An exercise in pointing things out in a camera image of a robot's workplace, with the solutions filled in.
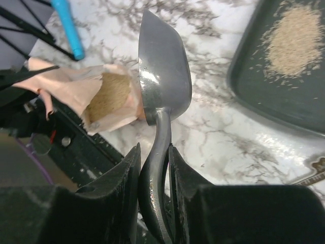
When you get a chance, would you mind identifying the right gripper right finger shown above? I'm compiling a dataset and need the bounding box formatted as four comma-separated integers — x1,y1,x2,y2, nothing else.
169,146,324,243

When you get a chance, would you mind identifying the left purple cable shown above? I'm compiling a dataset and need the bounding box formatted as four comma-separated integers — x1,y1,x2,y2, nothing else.
17,134,55,185

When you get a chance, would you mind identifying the blue plastic handle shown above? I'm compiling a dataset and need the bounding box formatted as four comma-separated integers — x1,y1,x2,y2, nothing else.
50,0,85,60

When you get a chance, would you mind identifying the silver metal scoop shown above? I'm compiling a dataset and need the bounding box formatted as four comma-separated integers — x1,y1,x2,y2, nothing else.
138,9,192,243

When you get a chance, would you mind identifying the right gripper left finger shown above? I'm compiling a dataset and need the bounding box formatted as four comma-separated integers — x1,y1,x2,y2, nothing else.
1,145,141,243

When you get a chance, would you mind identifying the dark grey litter tray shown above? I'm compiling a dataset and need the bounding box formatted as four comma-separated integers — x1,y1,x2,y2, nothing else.
227,0,325,135

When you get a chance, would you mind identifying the pink cat litter bag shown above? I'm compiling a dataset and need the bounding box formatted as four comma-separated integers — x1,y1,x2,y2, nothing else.
27,57,145,135

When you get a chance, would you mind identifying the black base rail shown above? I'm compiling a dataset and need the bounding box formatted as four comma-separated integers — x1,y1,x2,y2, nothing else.
15,99,125,189

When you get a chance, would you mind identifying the beige litter pile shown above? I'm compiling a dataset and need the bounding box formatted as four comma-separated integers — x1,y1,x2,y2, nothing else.
264,4,324,77

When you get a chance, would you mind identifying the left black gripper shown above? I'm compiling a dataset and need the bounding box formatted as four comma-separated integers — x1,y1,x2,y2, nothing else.
1,66,58,137

